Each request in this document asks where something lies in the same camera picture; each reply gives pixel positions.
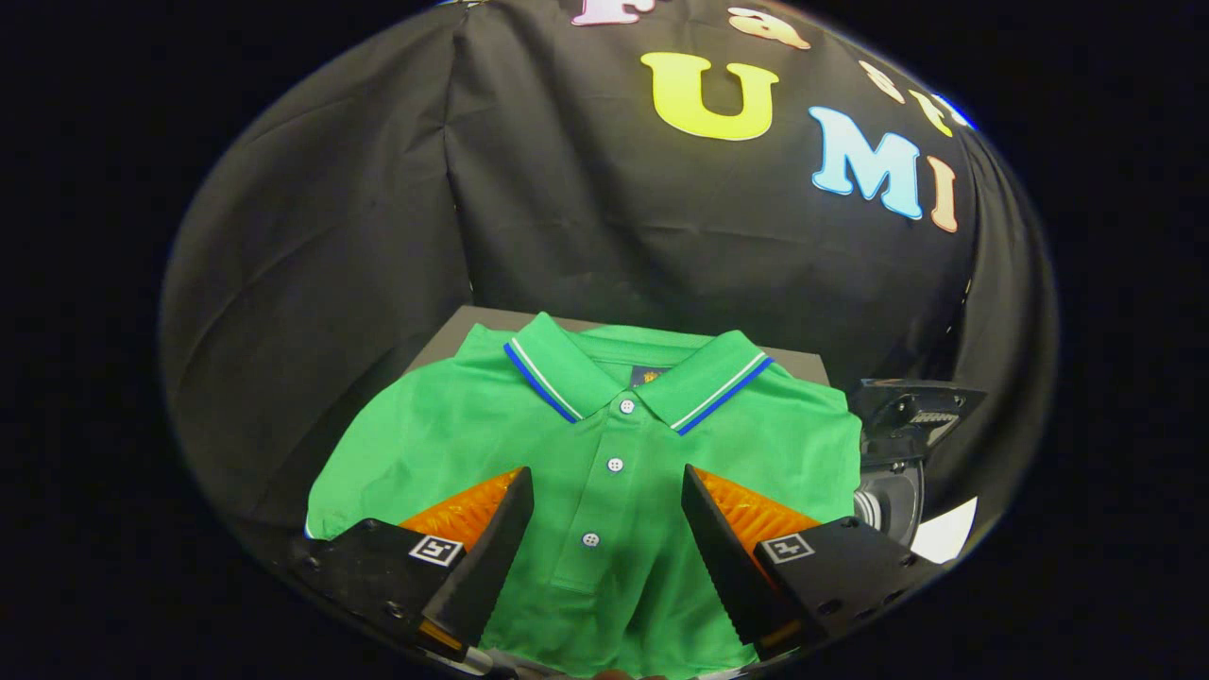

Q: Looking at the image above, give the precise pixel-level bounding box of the green polo shirt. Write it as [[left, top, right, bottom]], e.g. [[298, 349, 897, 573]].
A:
[[304, 312, 865, 679]]

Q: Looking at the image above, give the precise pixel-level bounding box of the grey cabinet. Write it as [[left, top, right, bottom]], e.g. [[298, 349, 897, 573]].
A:
[[406, 304, 832, 386]]

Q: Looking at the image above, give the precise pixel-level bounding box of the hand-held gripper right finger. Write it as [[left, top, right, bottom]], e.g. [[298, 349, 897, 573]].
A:
[[682, 464, 945, 662]]

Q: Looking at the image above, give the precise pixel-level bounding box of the white sheet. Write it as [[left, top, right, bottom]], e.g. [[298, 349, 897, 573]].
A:
[[911, 496, 979, 565]]

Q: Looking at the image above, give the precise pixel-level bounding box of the black backdrop cloth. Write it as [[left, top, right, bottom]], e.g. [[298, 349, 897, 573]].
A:
[[161, 0, 1059, 568]]

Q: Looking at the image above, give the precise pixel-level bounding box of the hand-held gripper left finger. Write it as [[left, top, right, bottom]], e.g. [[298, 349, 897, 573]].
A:
[[288, 466, 535, 662]]

